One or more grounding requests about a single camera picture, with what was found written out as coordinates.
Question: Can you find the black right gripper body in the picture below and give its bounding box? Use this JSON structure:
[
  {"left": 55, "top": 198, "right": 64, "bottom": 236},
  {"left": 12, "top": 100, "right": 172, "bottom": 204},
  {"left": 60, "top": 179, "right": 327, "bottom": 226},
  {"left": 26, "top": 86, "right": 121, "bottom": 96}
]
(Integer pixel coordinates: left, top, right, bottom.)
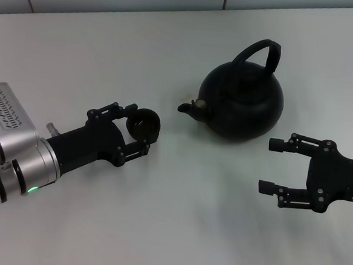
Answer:
[{"left": 303, "top": 138, "right": 353, "bottom": 216}]

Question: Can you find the grey left gripper cable plug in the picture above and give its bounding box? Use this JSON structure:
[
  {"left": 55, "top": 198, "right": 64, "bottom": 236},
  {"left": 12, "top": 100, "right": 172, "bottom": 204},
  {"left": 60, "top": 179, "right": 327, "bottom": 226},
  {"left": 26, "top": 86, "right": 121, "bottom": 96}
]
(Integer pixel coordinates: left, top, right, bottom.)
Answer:
[{"left": 45, "top": 122, "right": 60, "bottom": 138}]

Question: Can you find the small dark teacup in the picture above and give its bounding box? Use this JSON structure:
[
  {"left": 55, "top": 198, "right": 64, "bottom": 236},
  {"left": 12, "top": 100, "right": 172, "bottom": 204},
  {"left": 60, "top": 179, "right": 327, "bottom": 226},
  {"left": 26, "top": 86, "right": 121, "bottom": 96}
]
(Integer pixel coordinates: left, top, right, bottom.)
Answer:
[{"left": 125, "top": 106, "right": 162, "bottom": 144}]

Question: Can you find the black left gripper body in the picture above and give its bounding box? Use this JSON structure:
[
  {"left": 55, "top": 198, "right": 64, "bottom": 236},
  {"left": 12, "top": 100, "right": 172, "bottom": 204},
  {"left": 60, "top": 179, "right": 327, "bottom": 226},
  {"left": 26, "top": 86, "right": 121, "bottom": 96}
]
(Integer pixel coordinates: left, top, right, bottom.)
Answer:
[{"left": 44, "top": 106, "right": 129, "bottom": 178}]

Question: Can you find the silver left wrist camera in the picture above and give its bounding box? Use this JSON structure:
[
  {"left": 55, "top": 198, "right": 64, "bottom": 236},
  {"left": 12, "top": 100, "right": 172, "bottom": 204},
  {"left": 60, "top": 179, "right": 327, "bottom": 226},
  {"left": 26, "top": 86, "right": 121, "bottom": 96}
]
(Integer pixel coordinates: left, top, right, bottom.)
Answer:
[{"left": 0, "top": 81, "right": 43, "bottom": 168}]

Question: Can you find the black round teapot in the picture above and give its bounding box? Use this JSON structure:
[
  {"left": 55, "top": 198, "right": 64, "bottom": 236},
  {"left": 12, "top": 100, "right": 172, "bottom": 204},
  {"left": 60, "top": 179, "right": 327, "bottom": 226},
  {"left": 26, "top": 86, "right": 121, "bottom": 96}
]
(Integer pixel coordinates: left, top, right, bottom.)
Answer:
[{"left": 175, "top": 32, "right": 290, "bottom": 146}]

